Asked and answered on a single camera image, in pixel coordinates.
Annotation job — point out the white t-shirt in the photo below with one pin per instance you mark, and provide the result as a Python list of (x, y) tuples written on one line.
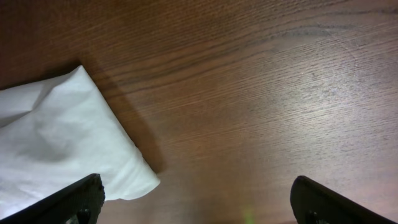
[(57, 131)]

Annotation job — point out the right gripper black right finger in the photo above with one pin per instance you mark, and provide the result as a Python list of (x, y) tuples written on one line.
[(313, 203)]

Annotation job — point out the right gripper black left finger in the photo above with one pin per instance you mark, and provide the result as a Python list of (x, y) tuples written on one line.
[(80, 202)]

